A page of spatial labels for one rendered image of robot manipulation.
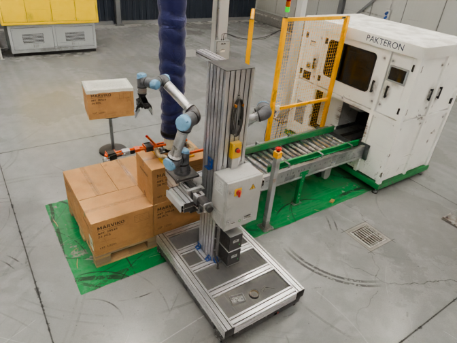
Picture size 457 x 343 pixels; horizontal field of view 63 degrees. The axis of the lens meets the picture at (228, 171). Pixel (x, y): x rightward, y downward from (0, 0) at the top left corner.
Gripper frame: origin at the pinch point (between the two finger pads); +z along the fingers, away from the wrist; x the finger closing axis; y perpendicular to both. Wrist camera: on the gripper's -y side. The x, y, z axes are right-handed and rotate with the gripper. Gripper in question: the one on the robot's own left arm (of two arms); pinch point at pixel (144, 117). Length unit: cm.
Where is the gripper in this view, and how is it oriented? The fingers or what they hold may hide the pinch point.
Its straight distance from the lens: 313.4
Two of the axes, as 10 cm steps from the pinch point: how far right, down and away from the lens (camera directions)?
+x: -8.3, 2.3, -5.1
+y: -5.6, -4.8, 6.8
